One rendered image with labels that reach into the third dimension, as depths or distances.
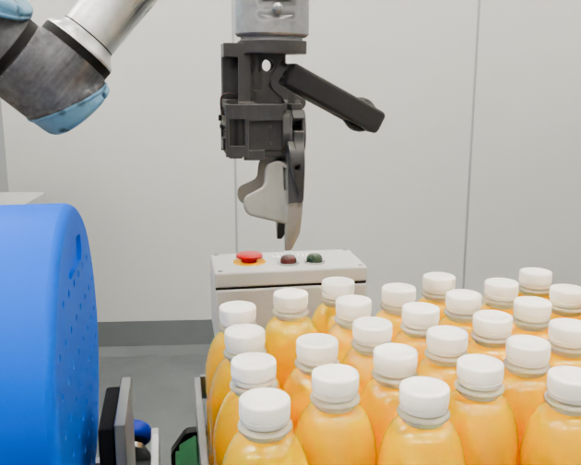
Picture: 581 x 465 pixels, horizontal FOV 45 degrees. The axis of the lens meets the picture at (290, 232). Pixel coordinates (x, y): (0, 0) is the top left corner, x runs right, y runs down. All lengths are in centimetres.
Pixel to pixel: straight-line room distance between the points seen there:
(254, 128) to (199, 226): 274
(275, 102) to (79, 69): 42
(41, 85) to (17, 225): 50
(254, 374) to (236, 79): 30
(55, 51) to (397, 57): 251
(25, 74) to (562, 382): 79
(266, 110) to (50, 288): 29
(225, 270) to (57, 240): 37
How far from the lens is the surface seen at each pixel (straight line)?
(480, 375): 61
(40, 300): 53
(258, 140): 70
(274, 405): 53
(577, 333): 72
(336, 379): 57
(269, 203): 71
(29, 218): 60
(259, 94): 72
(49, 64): 107
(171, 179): 340
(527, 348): 66
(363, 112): 74
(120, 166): 343
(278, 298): 77
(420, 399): 55
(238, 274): 89
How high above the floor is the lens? 134
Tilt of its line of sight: 13 degrees down
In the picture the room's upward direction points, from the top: straight up
